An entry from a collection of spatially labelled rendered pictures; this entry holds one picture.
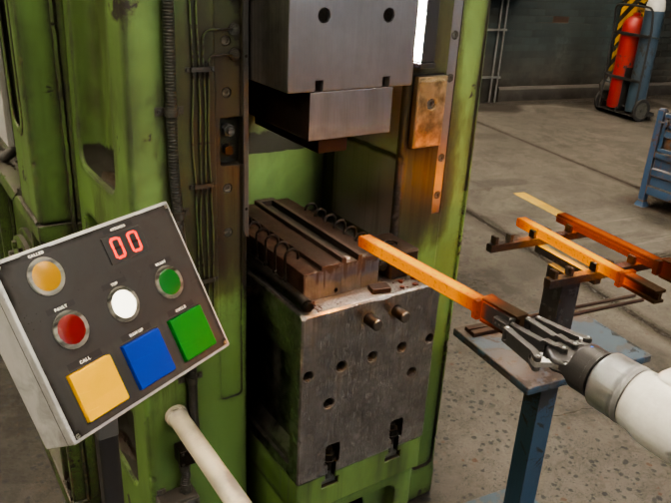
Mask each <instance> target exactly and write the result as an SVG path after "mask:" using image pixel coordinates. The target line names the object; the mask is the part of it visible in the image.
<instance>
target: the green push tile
mask: <svg viewBox="0 0 671 503"><path fill-rule="evenodd" d="M167 324H168V326H169V328H170V331H171V333H172V335H173V337H174V339H175V341H176V343H177V345H178V347H179V350H180V352H181V354H182V356H183V358H184V361H185V362H186V361H189V360H191V359H192V358H194V357H196V356H197V355H199V354H200V353H202V352H204V351H205V350H207V349H208V348H210V347H211V346H213V345H215V344H216V343H217V342H216V339H215V337H214V335H213V333H212V330H211V328H210V326H209V324H208V321H207V319H206V317H205V315H204V312H203V310H202V308H201V306H200V305H199V304H198V305H195V306H193V307H192V308H190V309H188V310H186V311H184V312H182V313H181V314H179V315H177V316H175V317H173V318H171V319H170V320H168V321H167Z"/></svg>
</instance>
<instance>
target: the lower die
mask: <svg viewBox="0 0 671 503"><path fill-rule="evenodd" d="M267 201H274V202H276V203H278V204H279V205H281V206H282V207H284V208H285V209H287V210H289V211H290V212H292V213H293V214H295V215H297V216H298V217H300V218H301V219H303V220H305V221H306V222H308V223H309V224H311V225H312V226H314V227H316V228H317V229H319V230H320V231H322V232H324V233H325V234H327V235H328V236H330V237H331V238H333V239H335V240H336V241H338V242H339V243H341V244H343V245H344V246H346V247H347V248H349V249H351V250H352V251H354V252H356V253H357V254H358V260H357V261H352V262H348V263H346V257H345V256H343V255H342V254H340V253H339V252H337V251H335V250H334V249H332V248H330V247H329V246H327V245H326V244H324V243H323V242H321V241H320V240H318V239H317V238H315V237H314V236H312V235H311V234H309V233H307V232H306V231H304V230H303V229H301V228H300V227H298V226H297V225H295V224H294V223H292V222H291V221H289V220H288V219H286V218H284V217H283V216H281V215H280V214H278V213H277V212H275V211H274V210H272V209H271V208H269V207H268V206H266V205H264V204H263V203H261V202H267ZM249 216H250V217H251V218H252V219H253V221H256V222H259V223H260V224H261V227H262V228H267V229H269V231H270V235H271V234H275V235H277V236H278V237H279V239H280V241H286V242H287V243H288V244H289V246H290V248H295V249H297V250H298V251H299V253H300V258H299V259H297V253H296V252H295V251H290V252H289V253H288V255H287V281H288V283H289V284H291V285H292V286H293V287H294V288H296V289H297V290H298V291H300V292H301V293H302V294H303V295H305V296H306V297H307V298H308V299H310V300H313V299H317V298H321V297H325V296H329V295H333V294H337V293H341V292H345V291H349V290H353V289H357V288H360V287H364V286H368V285H369V284H371V283H377V276H378V263H379V257H377V256H375V255H374V254H372V253H370V252H368V251H366V250H364V249H362V248H361V247H359V246H358V240H356V242H355V241H354V238H353V237H352V236H350V235H348V234H345V235H344V234H343V231H342V230H340V229H338V228H337V227H335V229H334V228H333V226H334V225H332V224H330V223H329V222H327V221H326V222H325V223H324V222H323V220H324V219H322V218H320V217H319V216H317V215H316V216H315V217H314V213H312V212H310V211H309V210H306V211H305V208H304V207H302V206H300V205H299V204H297V203H295V202H294V201H292V200H290V199H289V198H286V199H280V200H275V199H274V198H268V199H262V200H256V201H255V204H254V205H249ZM258 229H259V226H258V225H257V224H252V225H251V226H250V228H249V248H250V252H251V254H253V255H255V234H256V231H257V230H258ZM267 236H268V233H267V231H265V230H263V231H260V232H259V234H258V255H259V259H260V261H262V262H264V247H265V238H266V237H267ZM276 243H277V239H276V238H275V237H271V238H269V239H268V242H267V262H268V266H269V268H270V269H273V268H274V247H275V245H276ZM286 251H287V246H286V245H285V244H280V245H279V246H278V247H277V274H278V275H279V276H280V277H281V278H283V276H284V254H285V252H286ZM335 288H337V292H334V290H335Z"/></svg>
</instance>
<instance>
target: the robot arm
mask: <svg viewBox="0 0 671 503"><path fill-rule="evenodd" d="M481 318H483V319H485V320H486V321H488V322H490V323H491V324H493V325H494V326H496V327H497V328H499V329H500V330H502V331H503V333H502V338H501V340H502V341H503V342H504V343H505V344H506V345H507V346H509V347H510V348H511V349H512V350H513V351H514V352H515V353H517V354H518V355H519V356H520V357H521V358H522V359H524V360H525V361H526V362H527V363H528V364H529V366H530V368H531V370H532V371H535V372H538V371H539V369H540V367H549V368H550V369H551V370H552V371H554V372H558V373H560V374H562V375H563V377H564V379H565V381H566V383H567V385H568V386H570V387H571V388H573V389H574V390H576V391H577V392H579V393H580V394H582V395H583V396H585V399H586V402H587V403H588V404H589V405H590V406H591V407H593V408H595V409H596V410H598V411H599V412H601V413H602V414H604V415H605V416H607V417H608V418H610V420H612V421H613V422H615V423H617V424H619V425H620V426H621V427H623V428H624V429H625V430H626V431H627V432H628V434H629V435H630V436H631V437H632V438H633V439H634V440H635V441H636V442H637V443H639V444H640V445H641V446H642V447H644V448H645V449H647V450H648V451H649V452H651V453H652V454H654V455H655V456H657V457H658V458H660V459H662V460H663V461H665V462H667V463H669V464H670V465H671V368H668V369H665V370H663V371H661V372H660V373H656V372H654V371H652V370H651V369H650V368H648V367H646V366H643V365H641V364H640V363H638V362H636V361H634V360H632V359H631V358H629V357H627V356H625V355H624V354H622V353H610V352H609V351H607V350H605V349H603V348H602V347H600V346H598V345H596V344H593V343H591V342H592V337H591V336H588V335H584V334H581V333H577V332H575V331H573V330H571V329H569V328H566V327H564V326H562V325H560V324H557V323H555V322H553V321H551V320H548V319H546V318H544V317H542V316H539V315H536V316H535V318H532V317H530V316H528V317H526V318H525V321H524V327H522V326H520V325H518V324H517V323H515V322H516V318H514V317H512V316H511V315H509V314H507V313H505V312H503V311H502V310H500V309H498V308H496V307H494V306H492V305H491V304H489V303H487V302H484V303H483V304H482V310H481ZM541 323H543V325H542V324H541Z"/></svg>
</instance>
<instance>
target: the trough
mask: <svg viewBox="0 0 671 503"><path fill-rule="evenodd" d="M261 203H263V204H264V205H266V206H268V207H269V208H271V209H272V210H274V211H275V212H277V213H278V214H280V215H281V216H283V217H284V218H286V219H288V220H289V221H291V222H292V223H294V224H295V225H297V226H298V227H300V228H301V229H303V230H304V231H306V232H307V233H309V234H311V235H312V236H314V237H315V238H317V239H318V240H320V241H321V242H323V243H324V244H326V245H327V246H329V247H330V248H332V249H334V250H335V251H337V252H339V253H340V254H342V255H348V256H349V257H350V259H347V260H346V263H348V262H352V261H357V260H358V254H357V253H356V252H354V251H352V250H351V249H349V248H347V247H346V246H344V245H343V244H341V243H339V242H338V241H336V240H335V239H333V238H331V237H330V236H328V235H327V234H325V233H324V232H322V231H320V230H319V229H317V228H316V227H314V226H312V225H311V224H309V223H308V222H306V221H305V220H303V219H301V218H300V217H298V216H297V215H295V214H293V213H292V212H290V211H289V210H287V209H285V208H284V207H282V206H281V205H279V204H278V203H276V202H274V201H267V202H261Z"/></svg>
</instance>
